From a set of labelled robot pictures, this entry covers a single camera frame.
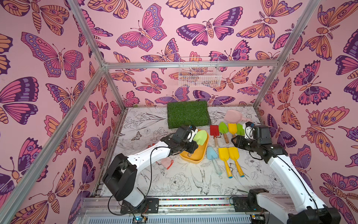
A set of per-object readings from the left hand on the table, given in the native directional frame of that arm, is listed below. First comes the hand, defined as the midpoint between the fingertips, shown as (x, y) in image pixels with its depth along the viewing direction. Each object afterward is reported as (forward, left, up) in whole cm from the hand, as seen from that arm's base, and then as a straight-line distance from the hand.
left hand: (198, 145), depth 83 cm
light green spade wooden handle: (+5, -2, +1) cm, 5 cm away
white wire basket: (+44, -2, +21) cm, 49 cm away
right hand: (0, -19, +5) cm, 20 cm away
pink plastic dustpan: (+33, -33, -12) cm, 48 cm away
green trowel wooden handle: (+21, -22, -13) cm, 33 cm away
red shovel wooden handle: (+18, -15, -13) cm, 27 cm away
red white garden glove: (-6, +19, -11) cm, 23 cm away
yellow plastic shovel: (+1, -18, -12) cm, 22 cm away
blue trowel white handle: (0, -10, -13) cm, 17 cm away
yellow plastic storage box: (-3, 0, -11) cm, 11 cm away
